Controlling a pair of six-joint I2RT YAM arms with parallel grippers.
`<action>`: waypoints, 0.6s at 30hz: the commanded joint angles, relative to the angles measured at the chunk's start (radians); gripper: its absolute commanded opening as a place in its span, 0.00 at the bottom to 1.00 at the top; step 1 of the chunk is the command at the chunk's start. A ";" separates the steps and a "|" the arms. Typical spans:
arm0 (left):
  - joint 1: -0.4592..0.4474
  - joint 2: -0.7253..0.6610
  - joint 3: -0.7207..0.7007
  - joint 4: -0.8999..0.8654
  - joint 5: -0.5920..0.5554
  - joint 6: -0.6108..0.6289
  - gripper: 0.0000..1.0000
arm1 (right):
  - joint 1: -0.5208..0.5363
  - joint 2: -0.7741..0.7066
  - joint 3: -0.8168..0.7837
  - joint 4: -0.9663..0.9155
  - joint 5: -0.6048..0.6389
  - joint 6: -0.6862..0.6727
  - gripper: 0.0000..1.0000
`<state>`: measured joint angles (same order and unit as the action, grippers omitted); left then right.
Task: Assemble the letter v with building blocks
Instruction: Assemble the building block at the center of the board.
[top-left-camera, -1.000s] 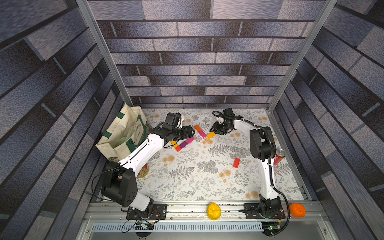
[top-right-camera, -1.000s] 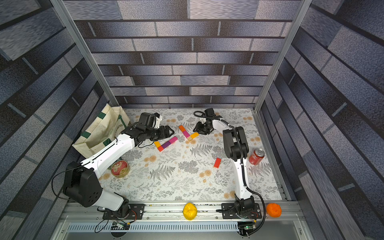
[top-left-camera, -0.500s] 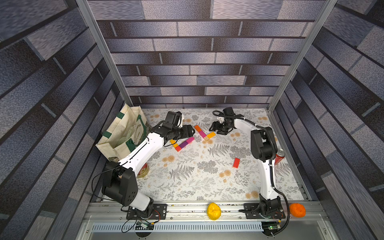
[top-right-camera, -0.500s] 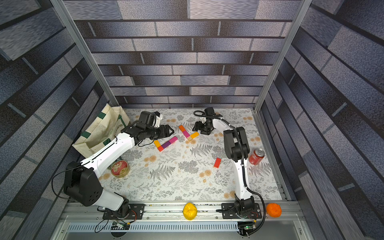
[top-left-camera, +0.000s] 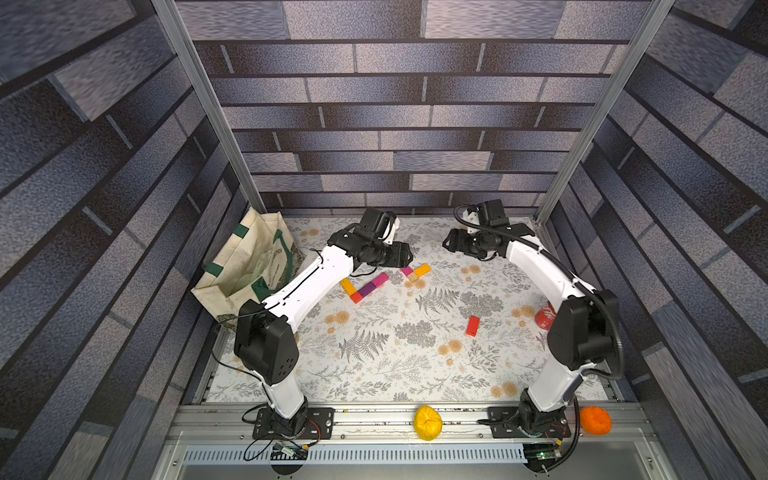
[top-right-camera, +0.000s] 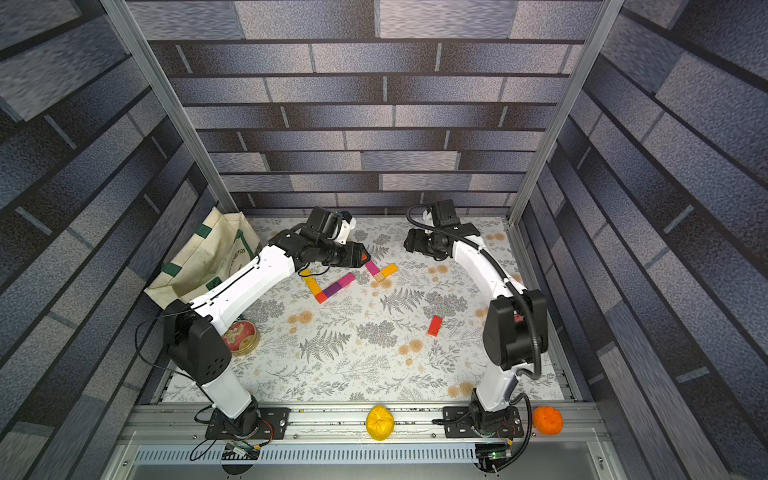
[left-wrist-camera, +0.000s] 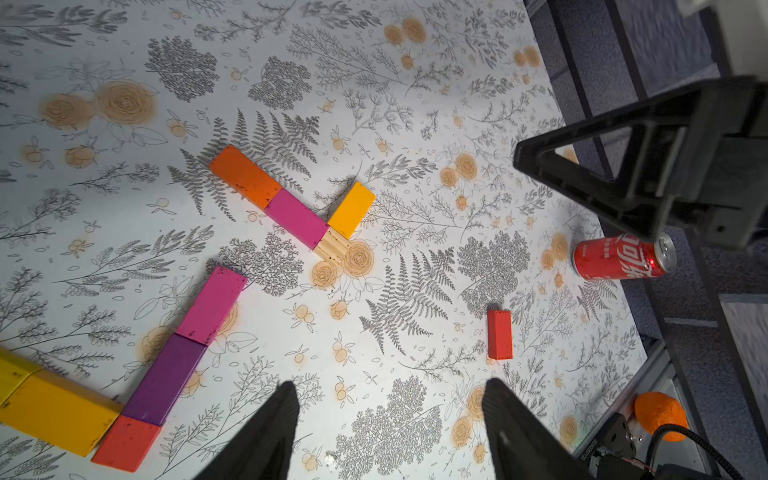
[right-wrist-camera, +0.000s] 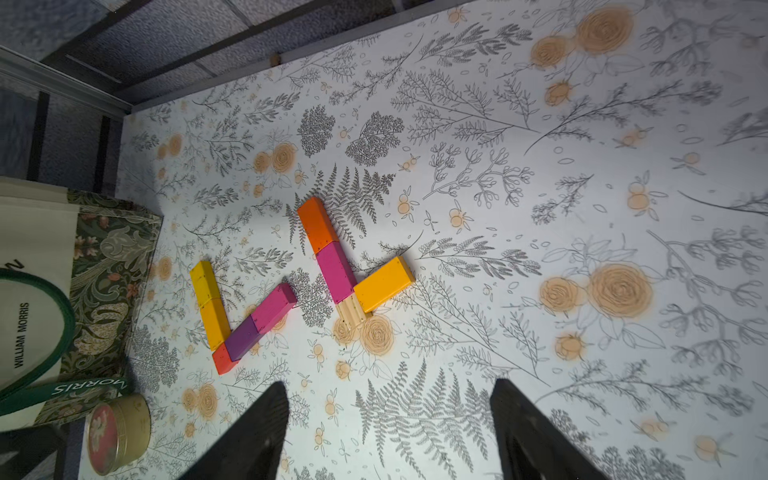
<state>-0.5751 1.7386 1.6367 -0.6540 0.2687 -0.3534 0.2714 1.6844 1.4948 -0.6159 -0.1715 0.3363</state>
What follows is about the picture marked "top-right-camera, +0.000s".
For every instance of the slotted metal cable tray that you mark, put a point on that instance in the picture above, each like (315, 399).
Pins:
(309, 454)

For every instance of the purple wooden block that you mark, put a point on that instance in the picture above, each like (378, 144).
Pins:
(332, 289)

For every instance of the yellow-orange wooden block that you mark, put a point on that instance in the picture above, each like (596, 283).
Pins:
(389, 270)

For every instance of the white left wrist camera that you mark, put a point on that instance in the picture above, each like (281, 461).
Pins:
(345, 225)

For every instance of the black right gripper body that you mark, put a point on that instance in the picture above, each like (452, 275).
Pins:
(414, 241)

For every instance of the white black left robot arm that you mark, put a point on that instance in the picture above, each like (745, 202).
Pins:
(194, 331)

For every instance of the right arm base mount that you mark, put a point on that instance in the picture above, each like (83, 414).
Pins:
(471, 422)

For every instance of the red wooden block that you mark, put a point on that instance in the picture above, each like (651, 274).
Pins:
(435, 326)

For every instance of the orange mandarin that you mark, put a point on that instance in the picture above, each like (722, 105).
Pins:
(548, 420)

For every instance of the yellow wooden block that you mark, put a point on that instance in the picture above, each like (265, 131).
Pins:
(307, 277)

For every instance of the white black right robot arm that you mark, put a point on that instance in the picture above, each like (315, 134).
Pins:
(515, 333)

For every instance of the magenta wooden block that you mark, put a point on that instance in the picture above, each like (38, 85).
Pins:
(346, 280)

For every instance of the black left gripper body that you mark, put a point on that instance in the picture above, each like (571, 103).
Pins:
(343, 255)

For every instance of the orange-yellow wooden block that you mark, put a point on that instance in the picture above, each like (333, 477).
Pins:
(317, 289)

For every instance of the round red tin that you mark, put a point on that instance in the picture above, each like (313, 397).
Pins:
(242, 337)

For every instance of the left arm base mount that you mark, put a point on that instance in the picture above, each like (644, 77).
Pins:
(254, 424)

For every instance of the pink wooden block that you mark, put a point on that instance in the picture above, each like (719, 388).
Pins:
(373, 269)

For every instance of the cream green tote bag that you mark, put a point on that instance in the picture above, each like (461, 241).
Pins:
(219, 247)

